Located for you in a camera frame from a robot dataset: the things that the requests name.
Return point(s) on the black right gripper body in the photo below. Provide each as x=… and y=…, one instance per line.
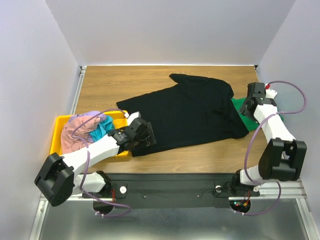
x=245, y=107

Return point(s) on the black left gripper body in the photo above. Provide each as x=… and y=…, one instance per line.
x=146, y=140

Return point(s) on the black t shirt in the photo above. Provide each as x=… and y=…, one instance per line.
x=196, y=110

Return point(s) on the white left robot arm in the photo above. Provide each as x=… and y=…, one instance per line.
x=62, y=176

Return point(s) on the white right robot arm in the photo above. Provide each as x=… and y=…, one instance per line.
x=283, y=157

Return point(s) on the yellow plastic bin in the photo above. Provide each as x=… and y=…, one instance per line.
x=119, y=121

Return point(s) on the green folded t shirt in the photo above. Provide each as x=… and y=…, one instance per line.
x=250, y=124

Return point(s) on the teal t shirt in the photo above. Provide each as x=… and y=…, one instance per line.
x=103, y=128

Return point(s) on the lavender t shirt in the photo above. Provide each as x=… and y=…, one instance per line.
x=102, y=116

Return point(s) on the pink t shirt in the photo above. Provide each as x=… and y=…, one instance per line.
x=71, y=139

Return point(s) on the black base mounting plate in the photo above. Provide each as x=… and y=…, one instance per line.
x=173, y=190

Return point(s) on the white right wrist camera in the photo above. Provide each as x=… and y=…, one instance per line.
x=269, y=92

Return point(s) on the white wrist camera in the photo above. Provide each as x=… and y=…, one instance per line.
x=131, y=117
x=269, y=92

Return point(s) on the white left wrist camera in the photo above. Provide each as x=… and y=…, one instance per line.
x=131, y=117

